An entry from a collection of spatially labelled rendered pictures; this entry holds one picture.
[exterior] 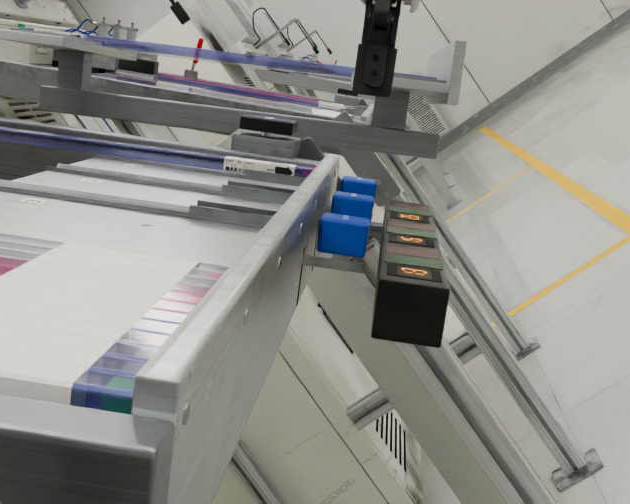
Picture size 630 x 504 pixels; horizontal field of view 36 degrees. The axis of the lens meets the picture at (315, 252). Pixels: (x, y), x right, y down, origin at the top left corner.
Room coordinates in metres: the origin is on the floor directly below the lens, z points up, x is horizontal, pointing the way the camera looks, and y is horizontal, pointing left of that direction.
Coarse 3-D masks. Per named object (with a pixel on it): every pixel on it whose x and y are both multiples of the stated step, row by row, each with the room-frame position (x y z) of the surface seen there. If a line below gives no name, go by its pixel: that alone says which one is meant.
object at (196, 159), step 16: (0, 128) 0.84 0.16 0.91; (16, 128) 0.85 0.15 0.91; (32, 144) 0.83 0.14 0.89; (48, 144) 0.83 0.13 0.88; (64, 144) 0.83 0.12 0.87; (80, 144) 0.83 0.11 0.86; (96, 144) 0.83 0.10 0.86; (112, 144) 0.82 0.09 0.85; (128, 144) 0.82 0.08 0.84; (160, 160) 0.82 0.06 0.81; (176, 160) 0.82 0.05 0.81; (192, 160) 0.81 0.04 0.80; (208, 160) 0.81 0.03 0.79; (304, 176) 0.80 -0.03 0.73
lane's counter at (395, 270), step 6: (390, 264) 0.57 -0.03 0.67; (390, 270) 0.55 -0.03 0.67; (396, 270) 0.55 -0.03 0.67; (402, 270) 0.55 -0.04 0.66; (408, 270) 0.56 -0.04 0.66; (414, 270) 0.56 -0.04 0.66; (420, 270) 0.56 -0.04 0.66; (426, 270) 0.56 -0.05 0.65; (432, 270) 0.56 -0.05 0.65; (402, 276) 0.54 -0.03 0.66; (408, 276) 0.54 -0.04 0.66; (414, 276) 0.54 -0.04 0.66; (420, 276) 0.54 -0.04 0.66; (426, 276) 0.54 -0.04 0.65; (432, 276) 0.55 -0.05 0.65; (438, 276) 0.55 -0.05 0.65
